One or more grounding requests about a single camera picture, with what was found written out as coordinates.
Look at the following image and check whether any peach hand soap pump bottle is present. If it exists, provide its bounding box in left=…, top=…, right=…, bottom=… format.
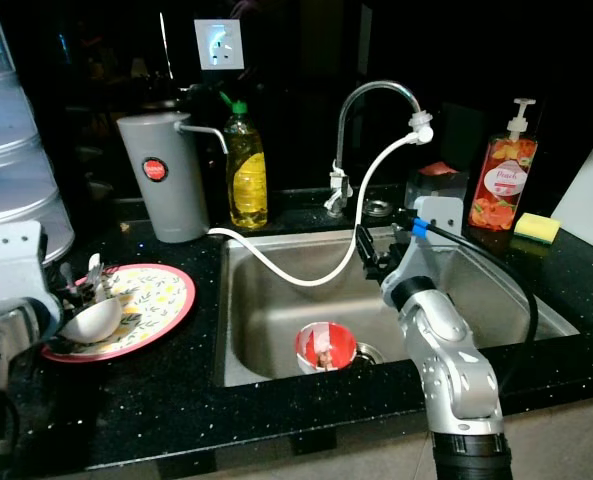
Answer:
left=467, top=98, right=539, bottom=232

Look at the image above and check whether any yellow sponge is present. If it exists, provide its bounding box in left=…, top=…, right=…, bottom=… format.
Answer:
left=512, top=211, right=562, bottom=247

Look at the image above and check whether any stainless steel sink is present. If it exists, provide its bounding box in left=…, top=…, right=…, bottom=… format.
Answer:
left=215, top=225, right=583, bottom=389

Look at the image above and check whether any small clear container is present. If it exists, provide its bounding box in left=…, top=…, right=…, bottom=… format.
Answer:
left=403, top=160, right=470, bottom=212

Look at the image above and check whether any white flexible hose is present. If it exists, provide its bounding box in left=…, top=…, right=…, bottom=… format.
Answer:
left=205, top=113, right=436, bottom=289

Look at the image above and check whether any yellow dish soap bottle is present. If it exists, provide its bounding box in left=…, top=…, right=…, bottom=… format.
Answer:
left=218, top=92, right=269, bottom=231

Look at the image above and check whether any chrome gooseneck faucet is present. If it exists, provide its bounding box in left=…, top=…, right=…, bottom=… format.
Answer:
left=323, top=80, right=428, bottom=217

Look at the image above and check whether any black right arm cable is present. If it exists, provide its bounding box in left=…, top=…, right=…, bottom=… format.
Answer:
left=397, top=209, right=541, bottom=347

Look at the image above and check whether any white board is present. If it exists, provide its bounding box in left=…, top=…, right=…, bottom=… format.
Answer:
left=550, top=144, right=593, bottom=260

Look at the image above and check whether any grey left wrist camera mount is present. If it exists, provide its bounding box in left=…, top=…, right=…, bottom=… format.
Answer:
left=0, top=220, right=64, bottom=311

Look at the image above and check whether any grey jug with red label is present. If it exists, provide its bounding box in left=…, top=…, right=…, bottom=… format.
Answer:
left=116, top=112, right=230, bottom=245

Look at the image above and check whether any metal fork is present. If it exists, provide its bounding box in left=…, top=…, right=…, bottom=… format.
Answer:
left=83, top=252, right=110, bottom=301

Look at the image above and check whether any round metal counter cap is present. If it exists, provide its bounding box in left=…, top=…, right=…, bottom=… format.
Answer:
left=363, top=200, right=394, bottom=219

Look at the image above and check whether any floral plate with pink rim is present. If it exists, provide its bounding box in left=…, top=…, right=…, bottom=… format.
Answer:
left=40, top=263, right=198, bottom=364

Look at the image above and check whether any white stacked plastic food cover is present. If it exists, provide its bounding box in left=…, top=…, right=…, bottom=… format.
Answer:
left=0, top=5, right=76, bottom=291

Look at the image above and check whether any white wall socket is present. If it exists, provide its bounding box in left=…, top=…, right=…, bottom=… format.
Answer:
left=194, top=18, right=246, bottom=72

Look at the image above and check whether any metal sink drain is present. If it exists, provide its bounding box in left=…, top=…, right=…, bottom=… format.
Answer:
left=352, top=342, right=386, bottom=366

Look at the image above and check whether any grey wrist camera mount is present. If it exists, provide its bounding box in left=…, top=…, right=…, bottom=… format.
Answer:
left=386, top=195, right=466, bottom=298
left=0, top=220, right=64, bottom=311

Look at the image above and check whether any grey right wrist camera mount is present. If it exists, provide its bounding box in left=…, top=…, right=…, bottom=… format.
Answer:
left=386, top=195, right=466, bottom=298

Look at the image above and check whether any red and white bowl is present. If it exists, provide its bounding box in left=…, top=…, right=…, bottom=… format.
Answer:
left=293, top=320, right=359, bottom=375

